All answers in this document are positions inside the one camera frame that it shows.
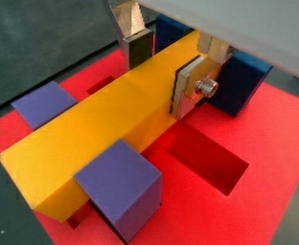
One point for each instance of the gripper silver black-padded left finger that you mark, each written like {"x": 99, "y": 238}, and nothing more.
{"x": 135, "y": 37}

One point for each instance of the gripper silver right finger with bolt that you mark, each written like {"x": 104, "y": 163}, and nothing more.
{"x": 194, "y": 81}

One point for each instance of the long yellow block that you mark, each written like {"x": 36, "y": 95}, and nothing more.
{"x": 128, "y": 110}

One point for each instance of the red board with slots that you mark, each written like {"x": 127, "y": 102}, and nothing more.
{"x": 230, "y": 167}

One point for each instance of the dark blue U-shaped block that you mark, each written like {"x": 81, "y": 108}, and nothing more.
{"x": 239, "y": 77}

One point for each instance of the purple U-shaped block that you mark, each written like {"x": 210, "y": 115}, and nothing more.
{"x": 122, "y": 183}

